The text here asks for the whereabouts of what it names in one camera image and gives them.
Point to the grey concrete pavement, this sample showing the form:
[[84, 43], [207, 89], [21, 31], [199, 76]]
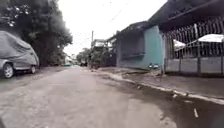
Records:
[[186, 85]]

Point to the teal building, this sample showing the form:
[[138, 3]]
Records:
[[146, 46]]

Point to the car under grey cover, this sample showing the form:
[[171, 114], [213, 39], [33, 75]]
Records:
[[16, 50]]

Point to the grey concrete road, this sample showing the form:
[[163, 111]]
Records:
[[76, 100]]

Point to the pole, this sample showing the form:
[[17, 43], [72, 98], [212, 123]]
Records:
[[92, 36]]

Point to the vehicle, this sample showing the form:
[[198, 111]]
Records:
[[83, 63]]

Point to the group of trees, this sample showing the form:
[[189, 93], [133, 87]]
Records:
[[83, 55]]

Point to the dark roofed building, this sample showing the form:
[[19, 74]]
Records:
[[186, 10]]

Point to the barred metal fence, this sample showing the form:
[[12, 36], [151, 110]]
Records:
[[196, 50]]

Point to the large leafy tree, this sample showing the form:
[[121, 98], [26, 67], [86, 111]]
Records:
[[36, 26]]

